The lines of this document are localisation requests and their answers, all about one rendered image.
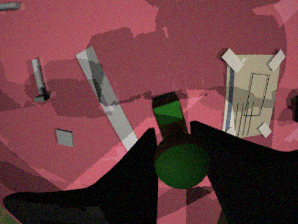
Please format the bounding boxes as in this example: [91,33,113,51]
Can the beige inspection card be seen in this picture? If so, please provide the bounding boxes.
[222,48,285,139]

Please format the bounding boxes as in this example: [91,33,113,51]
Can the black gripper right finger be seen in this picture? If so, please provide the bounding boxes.
[190,121,298,224]

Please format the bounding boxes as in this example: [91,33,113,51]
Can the grey flat bar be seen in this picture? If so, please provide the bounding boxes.
[76,47,138,151]

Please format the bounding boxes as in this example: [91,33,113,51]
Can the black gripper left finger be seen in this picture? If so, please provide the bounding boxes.
[3,128,158,224]

